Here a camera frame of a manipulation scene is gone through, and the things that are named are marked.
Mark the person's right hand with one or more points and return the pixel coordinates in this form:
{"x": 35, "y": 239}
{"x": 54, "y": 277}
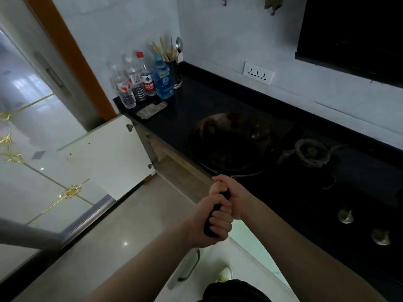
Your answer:
{"x": 241, "y": 198}

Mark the person's left hand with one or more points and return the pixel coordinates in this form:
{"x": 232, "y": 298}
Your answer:
{"x": 198, "y": 226}

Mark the black wok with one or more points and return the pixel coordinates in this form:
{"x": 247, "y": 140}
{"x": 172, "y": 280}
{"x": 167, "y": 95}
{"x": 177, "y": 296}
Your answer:
{"x": 233, "y": 144}

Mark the pale green cabinet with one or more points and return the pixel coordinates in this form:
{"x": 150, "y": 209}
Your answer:
{"x": 107, "y": 154}

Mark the black glass stove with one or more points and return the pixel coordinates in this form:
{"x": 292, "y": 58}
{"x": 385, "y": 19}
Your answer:
{"x": 362, "y": 185}

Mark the person's left forearm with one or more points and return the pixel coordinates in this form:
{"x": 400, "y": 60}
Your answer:
{"x": 141, "y": 273}

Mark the person's right forearm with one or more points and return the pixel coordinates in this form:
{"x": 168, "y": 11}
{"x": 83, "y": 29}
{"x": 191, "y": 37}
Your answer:
{"x": 308, "y": 257}

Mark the person's right white shoe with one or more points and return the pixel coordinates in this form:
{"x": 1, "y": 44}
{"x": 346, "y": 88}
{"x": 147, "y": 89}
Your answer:
{"x": 224, "y": 275}

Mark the person's black clothing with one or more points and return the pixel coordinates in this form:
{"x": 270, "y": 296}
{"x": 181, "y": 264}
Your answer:
{"x": 230, "y": 292}

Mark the blue label water bottle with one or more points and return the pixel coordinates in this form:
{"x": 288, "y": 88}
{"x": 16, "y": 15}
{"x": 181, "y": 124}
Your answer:
{"x": 163, "y": 81}

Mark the black utensil holder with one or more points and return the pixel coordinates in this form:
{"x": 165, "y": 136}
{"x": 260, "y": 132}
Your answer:
{"x": 174, "y": 73}

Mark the red cap water bottle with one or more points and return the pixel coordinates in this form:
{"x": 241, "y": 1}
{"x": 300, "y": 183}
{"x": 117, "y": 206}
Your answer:
{"x": 147, "y": 81}

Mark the clear water bottle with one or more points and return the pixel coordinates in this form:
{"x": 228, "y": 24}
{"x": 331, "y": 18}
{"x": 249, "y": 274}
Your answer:
{"x": 126, "y": 94}
{"x": 137, "y": 84}

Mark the bundle of wooden chopsticks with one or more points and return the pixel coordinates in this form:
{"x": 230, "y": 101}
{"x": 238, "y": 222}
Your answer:
{"x": 165, "y": 51}

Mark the metal spoon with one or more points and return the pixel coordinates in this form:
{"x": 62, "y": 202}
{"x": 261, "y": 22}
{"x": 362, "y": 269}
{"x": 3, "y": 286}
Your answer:
{"x": 179, "y": 43}

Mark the glass sliding door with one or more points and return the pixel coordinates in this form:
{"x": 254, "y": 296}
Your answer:
{"x": 47, "y": 138}

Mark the black range hood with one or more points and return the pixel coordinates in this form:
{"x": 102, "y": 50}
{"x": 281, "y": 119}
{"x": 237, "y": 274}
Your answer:
{"x": 352, "y": 34}

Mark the white triple wall socket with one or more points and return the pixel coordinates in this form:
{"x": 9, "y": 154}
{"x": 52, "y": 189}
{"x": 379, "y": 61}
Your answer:
{"x": 258, "y": 73}

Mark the brown wooden door frame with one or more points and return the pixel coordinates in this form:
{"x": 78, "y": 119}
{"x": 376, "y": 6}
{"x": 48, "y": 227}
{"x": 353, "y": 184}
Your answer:
{"x": 72, "y": 59}

